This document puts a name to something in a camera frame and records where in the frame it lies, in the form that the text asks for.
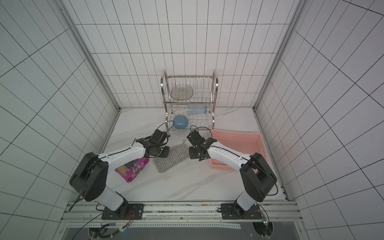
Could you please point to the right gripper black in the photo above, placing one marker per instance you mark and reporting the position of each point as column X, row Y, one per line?
column 195, row 152

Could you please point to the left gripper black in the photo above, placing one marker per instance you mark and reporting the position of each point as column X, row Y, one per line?
column 164, row 155

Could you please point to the grey striped square dishcloth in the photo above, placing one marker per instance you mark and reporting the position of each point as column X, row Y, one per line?
column 177, row 154

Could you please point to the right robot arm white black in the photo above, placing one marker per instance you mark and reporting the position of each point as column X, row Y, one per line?
column 257, row 175

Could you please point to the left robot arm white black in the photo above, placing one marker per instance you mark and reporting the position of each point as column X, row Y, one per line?
column 90, row 177

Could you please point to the blue bowl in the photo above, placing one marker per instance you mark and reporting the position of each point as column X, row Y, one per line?
column 180, row 122

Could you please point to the magenta snack bag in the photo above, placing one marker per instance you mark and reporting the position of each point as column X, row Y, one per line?
column 130, row 170

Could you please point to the clear plastic bottle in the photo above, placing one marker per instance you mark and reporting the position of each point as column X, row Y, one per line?
column 196, row 109

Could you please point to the pink plastic basket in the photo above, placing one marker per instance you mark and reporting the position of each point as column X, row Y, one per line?
column 245, row 143

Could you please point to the steel two-tier dish rack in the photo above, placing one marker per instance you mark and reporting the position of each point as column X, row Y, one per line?
column 205, row 93

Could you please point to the clear glass plate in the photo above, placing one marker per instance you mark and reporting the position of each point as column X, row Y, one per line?
column 182, row 93

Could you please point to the aluminium mounting rail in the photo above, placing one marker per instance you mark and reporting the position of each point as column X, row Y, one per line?
column 156, row 212

